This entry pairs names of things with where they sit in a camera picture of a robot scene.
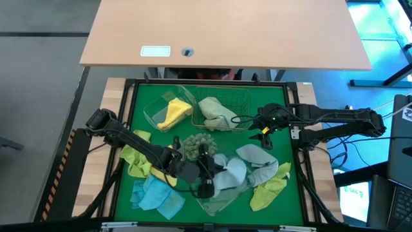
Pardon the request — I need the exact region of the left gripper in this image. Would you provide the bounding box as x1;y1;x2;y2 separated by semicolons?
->
194;143;227;200

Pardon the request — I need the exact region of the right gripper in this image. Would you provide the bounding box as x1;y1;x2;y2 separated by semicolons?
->
248;102;292;151

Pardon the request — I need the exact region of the yellow-green microfiber towel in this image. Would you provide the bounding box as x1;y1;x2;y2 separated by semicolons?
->
249;162;292;213
119;129;154;179

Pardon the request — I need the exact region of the sage gray microfiber towel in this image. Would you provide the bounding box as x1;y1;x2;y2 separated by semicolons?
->
197;96;241;130

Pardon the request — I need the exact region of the blue microfiber towel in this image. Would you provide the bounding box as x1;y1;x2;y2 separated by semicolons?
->
129;180;146;209
137;175;187;221

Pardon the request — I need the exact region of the clear plastic bin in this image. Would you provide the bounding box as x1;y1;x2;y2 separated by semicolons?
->
189;153;256;217
143;84;196;133

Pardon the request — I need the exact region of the clear spray bottle black cap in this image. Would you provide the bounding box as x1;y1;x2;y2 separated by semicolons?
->
172;135;187;161

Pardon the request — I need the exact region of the green table mat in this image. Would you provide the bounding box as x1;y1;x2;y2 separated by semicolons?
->
115;83;304;226

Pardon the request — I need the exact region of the white screen with green logo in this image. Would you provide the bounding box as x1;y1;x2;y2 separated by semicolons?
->
339;181;371;223

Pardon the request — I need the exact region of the light wooden desk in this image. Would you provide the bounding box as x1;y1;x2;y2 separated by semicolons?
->
79;0;373;72

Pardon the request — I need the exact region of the black floor stand base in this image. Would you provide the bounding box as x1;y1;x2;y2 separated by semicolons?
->
350;61;412;88

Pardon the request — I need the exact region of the white rectangular desk plate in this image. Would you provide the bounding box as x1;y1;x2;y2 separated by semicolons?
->
140;45;172;58

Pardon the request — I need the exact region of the black laptop with keyboard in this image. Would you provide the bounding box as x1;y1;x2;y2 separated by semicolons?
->
366;175;412;232

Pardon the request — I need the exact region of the dark gray laptop with sticker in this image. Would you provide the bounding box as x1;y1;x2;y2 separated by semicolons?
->
387;93;412;189

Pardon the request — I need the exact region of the black panel with hazard stripes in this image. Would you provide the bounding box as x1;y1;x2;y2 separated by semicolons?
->
33;128;93;224

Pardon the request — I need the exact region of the gray furniture foot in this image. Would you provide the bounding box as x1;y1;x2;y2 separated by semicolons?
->
0;136;25;151

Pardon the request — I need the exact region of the copper wire basket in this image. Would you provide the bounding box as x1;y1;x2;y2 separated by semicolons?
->
191;86;253;133

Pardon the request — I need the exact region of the black aluminium rig frame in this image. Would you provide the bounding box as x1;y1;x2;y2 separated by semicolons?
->
108;76;312;228

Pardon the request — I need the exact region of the black cable bundle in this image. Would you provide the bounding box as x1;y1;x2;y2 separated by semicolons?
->
77;160;125;220
296;160;344;226

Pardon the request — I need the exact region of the silver aluminium bracket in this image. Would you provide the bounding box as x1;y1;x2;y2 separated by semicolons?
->
100;221;138;230
279;225;317;232

